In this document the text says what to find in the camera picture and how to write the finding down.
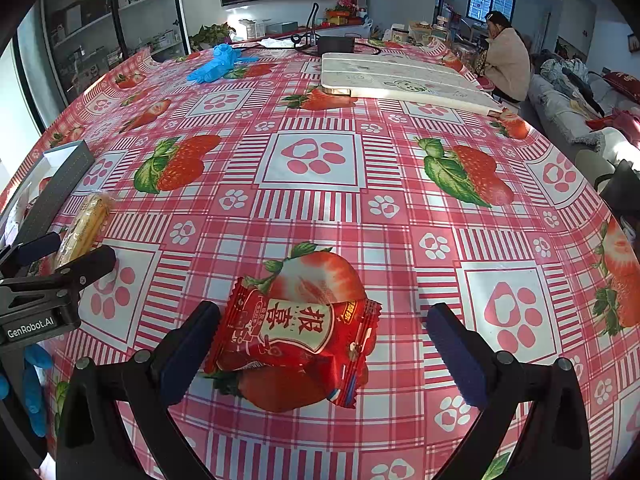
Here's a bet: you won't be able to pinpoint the grey shallow box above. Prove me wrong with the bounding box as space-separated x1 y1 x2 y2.
0 141 96 261

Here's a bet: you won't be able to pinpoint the black power adapter with cables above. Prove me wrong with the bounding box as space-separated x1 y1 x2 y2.
292 2 396 58

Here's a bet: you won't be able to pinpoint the glass display cabinet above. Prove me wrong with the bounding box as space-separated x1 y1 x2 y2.
40 0 188 106

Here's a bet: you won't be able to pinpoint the strawberry print checked tablecloth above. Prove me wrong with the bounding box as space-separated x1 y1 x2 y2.
0 40 640 480

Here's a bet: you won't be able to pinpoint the red blanket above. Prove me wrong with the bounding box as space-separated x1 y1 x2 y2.
585 107 640 148

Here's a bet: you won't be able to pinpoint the yellow snack packet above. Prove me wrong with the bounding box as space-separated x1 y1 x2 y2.
54 192 116 268

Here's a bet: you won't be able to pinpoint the beige sofa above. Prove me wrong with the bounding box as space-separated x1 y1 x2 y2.
575 150 616 181

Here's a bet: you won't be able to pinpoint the red snack packet cream label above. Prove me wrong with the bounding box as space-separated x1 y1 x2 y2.
202 276 383 409

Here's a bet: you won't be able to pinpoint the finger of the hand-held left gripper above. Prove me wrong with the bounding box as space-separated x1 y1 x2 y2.
0 232 62 281
0 245 117 306

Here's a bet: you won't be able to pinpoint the pile of clothes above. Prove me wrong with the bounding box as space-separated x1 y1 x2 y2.
540 57 608 111

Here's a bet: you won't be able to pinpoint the grey sofa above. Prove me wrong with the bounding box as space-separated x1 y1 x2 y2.
527 57 640 156

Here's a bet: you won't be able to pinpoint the black bag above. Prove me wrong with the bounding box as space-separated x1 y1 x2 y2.
595 160 640 211

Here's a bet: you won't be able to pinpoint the person's left hand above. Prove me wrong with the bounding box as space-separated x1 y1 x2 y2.
21 344 55 438

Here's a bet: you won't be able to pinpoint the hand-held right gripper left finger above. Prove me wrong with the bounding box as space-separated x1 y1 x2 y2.
56 301 223 480

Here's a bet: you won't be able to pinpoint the glass jar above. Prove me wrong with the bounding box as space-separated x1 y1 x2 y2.
452 42 481 68

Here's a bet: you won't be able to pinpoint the crumpled blue disposable gloves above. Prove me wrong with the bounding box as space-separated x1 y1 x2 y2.
186 44 261 85

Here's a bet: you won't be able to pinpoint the green potted plant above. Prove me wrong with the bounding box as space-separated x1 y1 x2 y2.
189 22 237 53

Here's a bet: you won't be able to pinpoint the white cartoon folding board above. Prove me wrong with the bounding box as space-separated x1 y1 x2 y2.
320 51 503 117

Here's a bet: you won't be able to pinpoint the white red-topped media console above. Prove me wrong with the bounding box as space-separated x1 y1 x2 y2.
235 17 371 43

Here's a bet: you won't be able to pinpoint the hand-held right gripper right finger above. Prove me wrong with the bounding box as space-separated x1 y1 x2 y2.
426 302 592 480

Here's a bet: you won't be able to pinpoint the black power box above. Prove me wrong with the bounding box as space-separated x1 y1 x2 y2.
316 36 356 54

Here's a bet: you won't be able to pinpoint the dark framed window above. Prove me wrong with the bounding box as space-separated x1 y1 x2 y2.
469 0 516 23

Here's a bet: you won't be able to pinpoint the red cushion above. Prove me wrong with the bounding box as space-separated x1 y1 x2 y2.
602 71 640 96

